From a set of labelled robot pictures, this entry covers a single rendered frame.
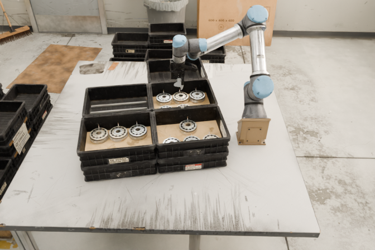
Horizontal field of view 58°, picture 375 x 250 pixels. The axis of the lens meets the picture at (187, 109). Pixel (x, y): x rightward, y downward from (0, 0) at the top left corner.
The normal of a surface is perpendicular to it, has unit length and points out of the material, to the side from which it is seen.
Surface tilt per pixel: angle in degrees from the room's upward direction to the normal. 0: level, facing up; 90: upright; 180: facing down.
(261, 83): 52
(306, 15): 90
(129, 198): 0
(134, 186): 0
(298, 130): 0
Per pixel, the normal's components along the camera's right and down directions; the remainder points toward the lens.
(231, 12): 0.00, 0.42
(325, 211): 0.01, -0.79
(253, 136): 0.02, 0.61
